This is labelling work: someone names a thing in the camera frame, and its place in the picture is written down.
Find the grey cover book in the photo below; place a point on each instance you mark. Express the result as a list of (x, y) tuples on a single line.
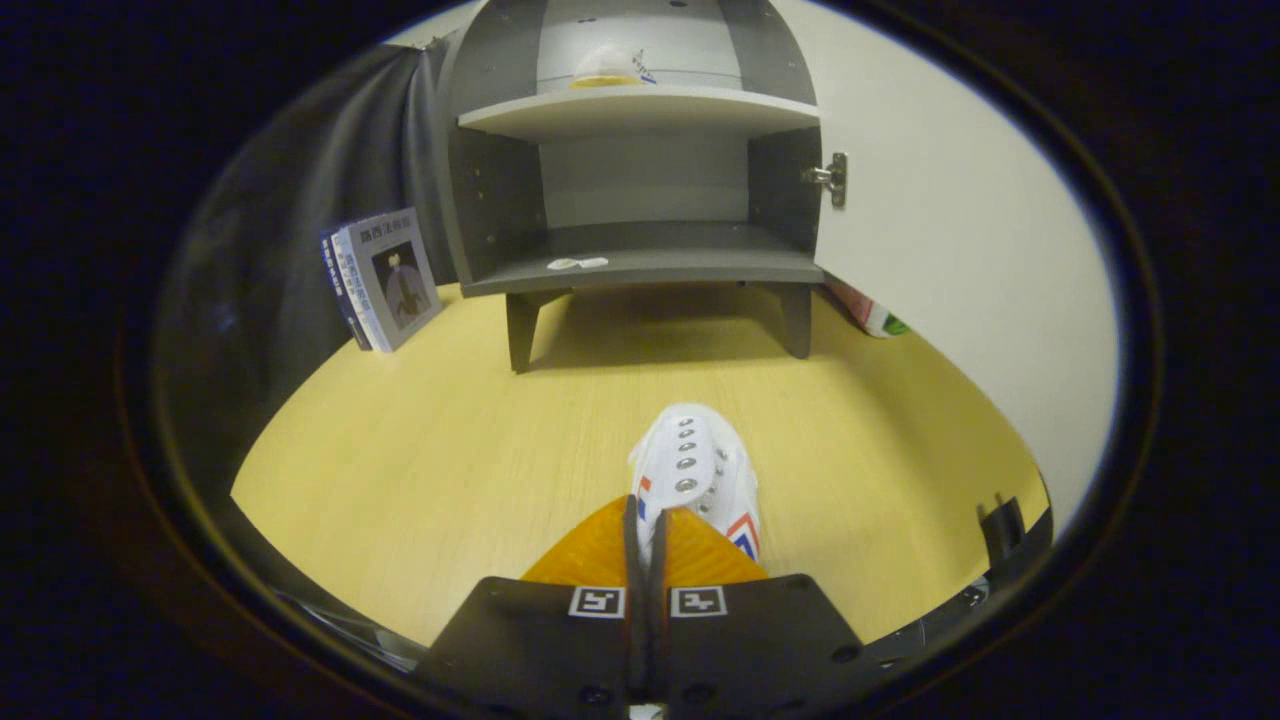
[(405, 280)]

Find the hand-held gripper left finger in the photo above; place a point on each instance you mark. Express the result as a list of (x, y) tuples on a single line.
[(530, 640)]

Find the white shoe cabinet door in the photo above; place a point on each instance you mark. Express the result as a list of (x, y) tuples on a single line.
[(960, 250)]

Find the watermelon slice toy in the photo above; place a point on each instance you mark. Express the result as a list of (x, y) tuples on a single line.
[(870, 315)]

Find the grey shoe cabinet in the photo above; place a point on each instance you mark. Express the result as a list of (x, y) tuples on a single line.
[(640, 190)]

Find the black backdrop cloth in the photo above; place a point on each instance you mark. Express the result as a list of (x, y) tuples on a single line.
[(280, 220)]

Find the blue spine book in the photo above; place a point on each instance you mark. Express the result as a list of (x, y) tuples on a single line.
[(340, 285)]

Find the white striped shoe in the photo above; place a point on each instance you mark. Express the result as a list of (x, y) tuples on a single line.
[(605, 65), (690, 465)]

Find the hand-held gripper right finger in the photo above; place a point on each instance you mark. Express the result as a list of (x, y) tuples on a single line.
[(760, 640)]

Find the metal door hinge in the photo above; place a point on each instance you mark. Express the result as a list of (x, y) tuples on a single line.
[(832, 178)]

